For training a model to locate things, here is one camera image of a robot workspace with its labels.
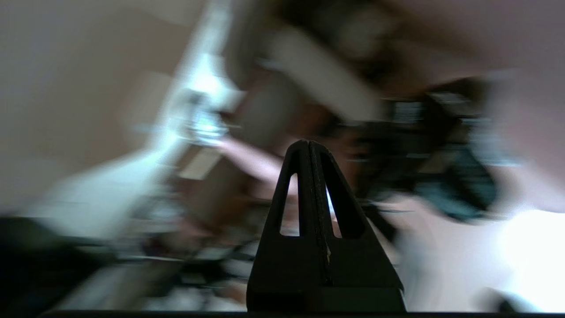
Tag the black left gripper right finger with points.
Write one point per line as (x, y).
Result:
(357, 260)

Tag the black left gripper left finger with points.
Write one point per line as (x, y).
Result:
(282, 269)

